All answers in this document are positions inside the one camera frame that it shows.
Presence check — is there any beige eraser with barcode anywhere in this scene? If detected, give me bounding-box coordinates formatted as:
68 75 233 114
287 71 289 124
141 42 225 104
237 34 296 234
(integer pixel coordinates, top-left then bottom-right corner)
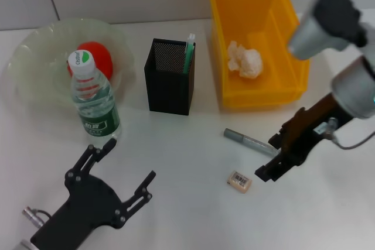
226 169 253 195

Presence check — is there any black mesh pen holder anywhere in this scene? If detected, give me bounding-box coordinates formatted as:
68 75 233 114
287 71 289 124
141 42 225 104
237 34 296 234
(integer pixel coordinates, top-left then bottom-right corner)
143 37 196 116

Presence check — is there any yellow plastic bin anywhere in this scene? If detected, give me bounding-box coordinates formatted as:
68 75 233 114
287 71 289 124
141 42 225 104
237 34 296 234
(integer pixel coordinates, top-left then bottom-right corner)
207 0 312 112

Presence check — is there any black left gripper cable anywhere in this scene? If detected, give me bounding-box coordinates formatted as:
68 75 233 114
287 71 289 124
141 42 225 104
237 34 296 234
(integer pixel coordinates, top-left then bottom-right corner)
34 208 53 220

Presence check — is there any pale green glass fruit plate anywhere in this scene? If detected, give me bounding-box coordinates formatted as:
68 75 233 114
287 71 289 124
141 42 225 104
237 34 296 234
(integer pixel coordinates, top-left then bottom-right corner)
2 18 138 110

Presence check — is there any grey marker pen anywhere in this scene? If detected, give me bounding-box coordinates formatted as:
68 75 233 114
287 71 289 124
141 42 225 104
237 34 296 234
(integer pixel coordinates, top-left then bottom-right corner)
223 128 278 159

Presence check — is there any thin right gripper cable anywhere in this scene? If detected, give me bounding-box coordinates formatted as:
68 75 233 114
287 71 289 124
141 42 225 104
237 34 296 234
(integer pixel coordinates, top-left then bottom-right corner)
330 132 375 150

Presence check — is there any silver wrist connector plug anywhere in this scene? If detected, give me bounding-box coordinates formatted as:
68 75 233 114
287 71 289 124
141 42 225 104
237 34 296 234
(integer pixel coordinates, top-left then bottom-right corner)
22 207 45 228
322 117 338 140

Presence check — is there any white paper ball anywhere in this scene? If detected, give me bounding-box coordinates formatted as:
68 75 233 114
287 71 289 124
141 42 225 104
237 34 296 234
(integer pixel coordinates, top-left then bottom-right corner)
227 40 264 80

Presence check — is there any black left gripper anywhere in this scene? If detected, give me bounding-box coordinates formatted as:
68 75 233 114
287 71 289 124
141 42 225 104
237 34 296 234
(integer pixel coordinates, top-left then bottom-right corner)
30 138 156 250

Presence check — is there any clear green-label water bottle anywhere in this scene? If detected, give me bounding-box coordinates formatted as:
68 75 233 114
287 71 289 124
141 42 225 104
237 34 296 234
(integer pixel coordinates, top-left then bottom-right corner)
67 49 122 142

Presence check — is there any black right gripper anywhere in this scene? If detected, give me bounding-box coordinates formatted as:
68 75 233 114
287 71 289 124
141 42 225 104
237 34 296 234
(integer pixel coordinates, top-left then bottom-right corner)
254 93 353 183

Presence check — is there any red-orange fruit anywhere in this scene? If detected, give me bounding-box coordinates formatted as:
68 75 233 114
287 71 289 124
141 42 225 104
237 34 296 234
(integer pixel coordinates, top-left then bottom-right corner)
66 41 114 80

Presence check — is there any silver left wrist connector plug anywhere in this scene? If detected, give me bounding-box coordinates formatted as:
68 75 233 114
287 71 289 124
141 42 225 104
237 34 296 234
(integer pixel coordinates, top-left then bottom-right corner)
22 207 45 228

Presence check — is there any mint green pen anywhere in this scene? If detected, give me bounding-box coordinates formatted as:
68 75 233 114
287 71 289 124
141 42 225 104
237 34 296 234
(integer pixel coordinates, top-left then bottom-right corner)
182 33 196 74

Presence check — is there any silver right wrist connector plug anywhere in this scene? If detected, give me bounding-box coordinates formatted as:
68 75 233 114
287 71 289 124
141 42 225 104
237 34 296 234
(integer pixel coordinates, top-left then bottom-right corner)
322 117 338 140

